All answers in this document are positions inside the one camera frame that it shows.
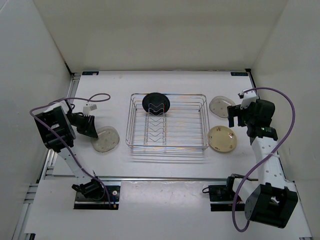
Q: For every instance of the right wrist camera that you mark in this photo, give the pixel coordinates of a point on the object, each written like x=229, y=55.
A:
x=247, y=97

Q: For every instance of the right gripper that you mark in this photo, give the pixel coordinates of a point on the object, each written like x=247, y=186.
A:
x=235, y=111

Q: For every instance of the chrome wire dish rack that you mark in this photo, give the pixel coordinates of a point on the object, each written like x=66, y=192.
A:
x=184, y=126

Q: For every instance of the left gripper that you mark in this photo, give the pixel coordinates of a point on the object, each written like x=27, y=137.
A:
x=89, y=128

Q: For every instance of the black round plate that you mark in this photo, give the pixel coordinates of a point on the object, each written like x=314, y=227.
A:
x=156, y=103

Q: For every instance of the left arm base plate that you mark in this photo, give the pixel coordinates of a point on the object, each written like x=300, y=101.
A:
x=96, y=198

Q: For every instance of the clear glass plate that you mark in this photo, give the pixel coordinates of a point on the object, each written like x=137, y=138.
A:
x=108, y=139
x=219, y=106

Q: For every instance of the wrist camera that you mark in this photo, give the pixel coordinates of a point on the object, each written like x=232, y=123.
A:
x=247, y=97
x=88, y=108

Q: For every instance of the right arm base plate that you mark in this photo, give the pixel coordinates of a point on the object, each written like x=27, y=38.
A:
x=220, y=197

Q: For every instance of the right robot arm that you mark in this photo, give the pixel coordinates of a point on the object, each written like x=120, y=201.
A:
x=269, y=202

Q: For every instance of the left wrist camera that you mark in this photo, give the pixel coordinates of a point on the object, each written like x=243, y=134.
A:
x=88, y=108

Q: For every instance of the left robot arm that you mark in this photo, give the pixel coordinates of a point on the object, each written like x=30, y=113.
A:
x=55, y=126

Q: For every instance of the beige ceramic plate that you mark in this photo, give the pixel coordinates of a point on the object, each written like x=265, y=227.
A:
x=222, y=139

